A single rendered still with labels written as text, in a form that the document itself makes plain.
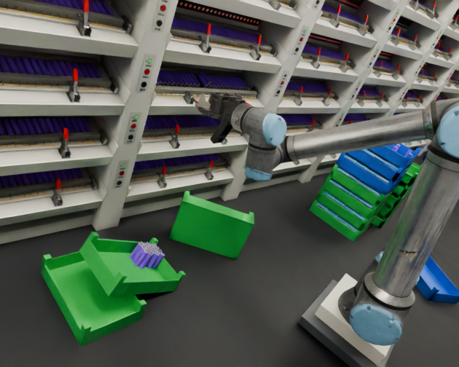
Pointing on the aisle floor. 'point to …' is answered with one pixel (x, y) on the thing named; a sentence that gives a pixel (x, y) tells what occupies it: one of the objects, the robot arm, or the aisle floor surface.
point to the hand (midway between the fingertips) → (199, 106)
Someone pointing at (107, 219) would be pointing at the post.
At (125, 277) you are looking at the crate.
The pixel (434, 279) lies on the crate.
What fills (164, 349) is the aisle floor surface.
